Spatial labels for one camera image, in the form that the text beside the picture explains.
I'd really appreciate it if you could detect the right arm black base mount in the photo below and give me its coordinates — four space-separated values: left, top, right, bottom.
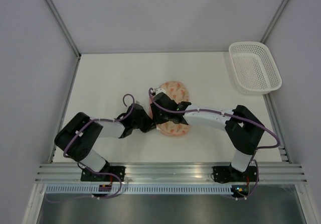
211 166 241 184

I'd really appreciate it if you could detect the floral mesh laundry bag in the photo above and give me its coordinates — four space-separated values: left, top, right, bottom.
156 81 190 137

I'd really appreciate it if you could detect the aluminium frame post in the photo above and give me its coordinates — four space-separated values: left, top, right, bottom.
260 0 290 44
44 0 81 60

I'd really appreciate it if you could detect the white slotted cable duct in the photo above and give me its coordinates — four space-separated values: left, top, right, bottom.
46 184 233 195

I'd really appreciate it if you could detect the left aluminium frame post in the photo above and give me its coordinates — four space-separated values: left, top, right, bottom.
44 0 81 60

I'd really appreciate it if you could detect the purple cable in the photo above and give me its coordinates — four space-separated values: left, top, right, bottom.
148 87 281 201
62 93 137 204

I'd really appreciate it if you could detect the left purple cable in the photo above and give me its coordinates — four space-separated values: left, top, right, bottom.
62 93 137 204

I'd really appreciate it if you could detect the aluminium mounting rail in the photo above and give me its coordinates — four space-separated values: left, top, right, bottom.
35 162 307 185

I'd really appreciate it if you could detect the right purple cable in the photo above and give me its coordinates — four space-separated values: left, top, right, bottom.
148 87 281 201

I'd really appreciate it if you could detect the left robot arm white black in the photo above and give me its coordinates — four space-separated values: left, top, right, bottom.
54 103 156 182

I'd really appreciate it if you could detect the right aluminium frame post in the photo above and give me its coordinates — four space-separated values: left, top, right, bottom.
260 0 290 44

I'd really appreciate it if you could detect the white perforated plastic basket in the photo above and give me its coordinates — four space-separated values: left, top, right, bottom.
229 41 282 95

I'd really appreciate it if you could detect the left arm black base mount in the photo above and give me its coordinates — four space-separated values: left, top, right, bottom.
80 166 125 182

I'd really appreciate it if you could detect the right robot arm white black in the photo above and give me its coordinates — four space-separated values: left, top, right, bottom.
150 92 264 181

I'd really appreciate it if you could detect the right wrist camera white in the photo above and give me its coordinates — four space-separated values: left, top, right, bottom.
152 87 166 96

